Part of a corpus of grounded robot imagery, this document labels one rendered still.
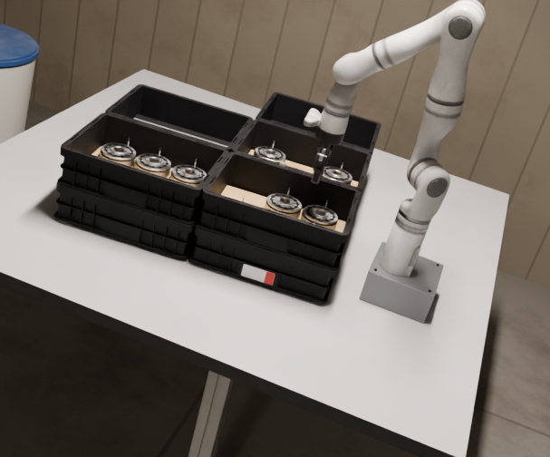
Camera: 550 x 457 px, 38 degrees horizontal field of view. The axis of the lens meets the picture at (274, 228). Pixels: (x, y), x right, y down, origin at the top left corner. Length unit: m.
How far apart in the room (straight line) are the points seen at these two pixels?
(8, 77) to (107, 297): 1.77
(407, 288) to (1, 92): 2.09
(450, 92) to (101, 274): 0.99
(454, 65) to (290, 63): 2.17
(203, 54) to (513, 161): 1.64
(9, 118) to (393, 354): 2.22
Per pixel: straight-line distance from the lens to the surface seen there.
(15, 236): 2.26
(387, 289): 2.25
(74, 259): 2.18
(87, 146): 2.39
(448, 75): 2.02
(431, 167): 2.14
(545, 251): 4.23
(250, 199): 2.36
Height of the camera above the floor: 1.90
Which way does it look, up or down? 29 degrees down
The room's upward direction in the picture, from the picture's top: 15 degrees clockwise
